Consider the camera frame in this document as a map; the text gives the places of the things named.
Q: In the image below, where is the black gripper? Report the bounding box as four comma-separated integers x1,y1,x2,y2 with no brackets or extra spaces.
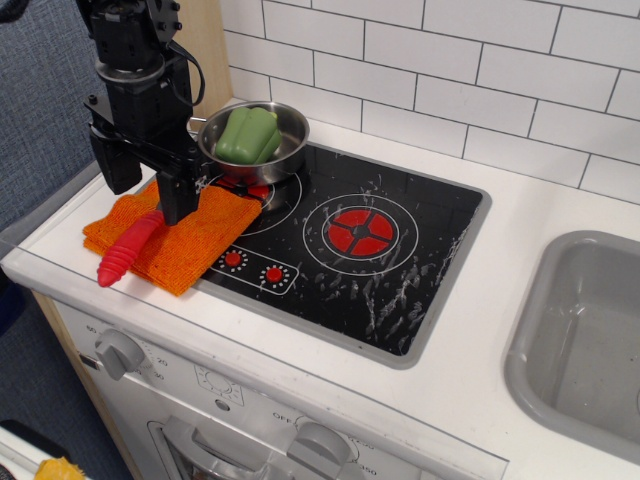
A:
85,52,205,226

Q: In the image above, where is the green toy bell pepper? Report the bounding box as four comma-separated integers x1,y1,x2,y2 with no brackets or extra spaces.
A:
214,107,282,165

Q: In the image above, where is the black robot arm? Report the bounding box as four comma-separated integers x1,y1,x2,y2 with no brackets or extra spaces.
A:
77,1,205,226

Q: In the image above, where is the orange knitted cloth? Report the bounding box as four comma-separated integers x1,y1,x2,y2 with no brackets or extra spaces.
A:
83,181,261,296

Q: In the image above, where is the yellow cloth scrap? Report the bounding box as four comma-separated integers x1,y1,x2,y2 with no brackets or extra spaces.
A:
34,457,88,480

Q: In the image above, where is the small silver metal pot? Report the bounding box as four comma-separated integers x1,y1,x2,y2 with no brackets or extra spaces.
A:
197,101,310,185

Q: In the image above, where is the grey left oven knob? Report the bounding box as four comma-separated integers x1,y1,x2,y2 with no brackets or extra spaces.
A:
95,329,145,380

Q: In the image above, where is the grey oven knob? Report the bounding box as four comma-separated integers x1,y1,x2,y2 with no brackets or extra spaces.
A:
95,329,145,380
287,422,352,479

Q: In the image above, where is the black toy stovetop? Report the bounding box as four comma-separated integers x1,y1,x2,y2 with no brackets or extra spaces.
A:
196,146,491,369

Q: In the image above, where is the white toy oven door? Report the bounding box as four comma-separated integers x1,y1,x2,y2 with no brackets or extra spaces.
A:
151,416,364,479

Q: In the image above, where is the grey right oven knob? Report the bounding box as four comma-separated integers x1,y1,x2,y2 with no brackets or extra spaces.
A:
287,422,352,479

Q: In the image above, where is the grey toy sink basin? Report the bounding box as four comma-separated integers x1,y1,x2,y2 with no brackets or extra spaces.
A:
505,231,639,463

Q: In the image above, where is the red handled toy fork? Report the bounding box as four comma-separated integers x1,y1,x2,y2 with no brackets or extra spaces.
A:
97,209,164,287

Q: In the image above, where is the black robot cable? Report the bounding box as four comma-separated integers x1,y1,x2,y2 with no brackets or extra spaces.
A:
164,40,207,108

